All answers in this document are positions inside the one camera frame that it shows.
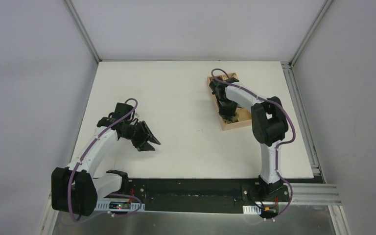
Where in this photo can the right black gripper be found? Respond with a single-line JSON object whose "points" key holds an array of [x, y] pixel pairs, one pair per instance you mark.
{"points": [[227, 111]]}

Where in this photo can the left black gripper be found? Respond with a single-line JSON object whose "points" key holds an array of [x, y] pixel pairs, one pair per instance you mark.
{"points": [[141, 135]]}

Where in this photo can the olive and cream underwear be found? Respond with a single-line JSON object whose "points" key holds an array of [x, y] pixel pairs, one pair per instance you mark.
{"points": [[231, 119]]}

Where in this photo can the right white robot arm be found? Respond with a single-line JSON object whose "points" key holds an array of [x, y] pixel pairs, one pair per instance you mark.
{"points": [[269, 124]]}

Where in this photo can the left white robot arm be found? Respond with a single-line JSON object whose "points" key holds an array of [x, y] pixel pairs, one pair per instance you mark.
{"points": [[74, 188]]}

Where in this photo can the wooden compartment box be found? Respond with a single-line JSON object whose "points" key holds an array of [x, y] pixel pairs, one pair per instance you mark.
{"points": [[242, 117]]}

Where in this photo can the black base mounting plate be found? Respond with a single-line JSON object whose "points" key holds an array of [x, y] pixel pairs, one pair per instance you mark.
{"points": [[225, 196]]}

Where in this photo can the left white cable duct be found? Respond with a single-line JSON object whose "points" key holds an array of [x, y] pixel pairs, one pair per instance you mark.
{"points": [[118, 206]]}

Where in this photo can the white cable duct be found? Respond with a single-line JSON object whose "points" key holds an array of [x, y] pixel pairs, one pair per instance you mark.
{"points": [[118, 206], [254, 210]]}

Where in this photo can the right white cable duct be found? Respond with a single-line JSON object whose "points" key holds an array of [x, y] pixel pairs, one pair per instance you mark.
{"points": [[254, 210]]}

